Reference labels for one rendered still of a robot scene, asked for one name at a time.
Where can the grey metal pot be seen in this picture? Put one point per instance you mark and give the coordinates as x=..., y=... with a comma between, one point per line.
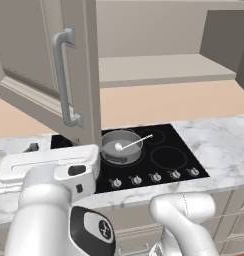
x=127, y=154

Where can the beige wall cabinet with shelf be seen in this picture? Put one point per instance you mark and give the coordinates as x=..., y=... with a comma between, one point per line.
x=160, y=66

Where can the white ladle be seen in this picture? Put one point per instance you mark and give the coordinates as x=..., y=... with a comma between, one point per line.
x=120, y=146

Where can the silver hob knob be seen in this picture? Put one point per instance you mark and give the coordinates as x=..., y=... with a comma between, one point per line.
x=115, y=182
x=156, y=177
x=194, y=171
x=175, y=174
x=136, y=180

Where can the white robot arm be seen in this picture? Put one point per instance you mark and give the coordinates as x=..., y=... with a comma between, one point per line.
x=44, y=213

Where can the beige base cabinet front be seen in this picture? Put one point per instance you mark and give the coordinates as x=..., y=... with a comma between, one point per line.
x=235, y=216

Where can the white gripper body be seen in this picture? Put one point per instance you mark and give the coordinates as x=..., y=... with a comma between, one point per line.
x=50, y=159

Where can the black hob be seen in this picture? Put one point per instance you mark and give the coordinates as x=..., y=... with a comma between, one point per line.
x=174, y=156

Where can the beige drawer front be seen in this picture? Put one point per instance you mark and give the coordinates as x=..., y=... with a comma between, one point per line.
x=134, y=220

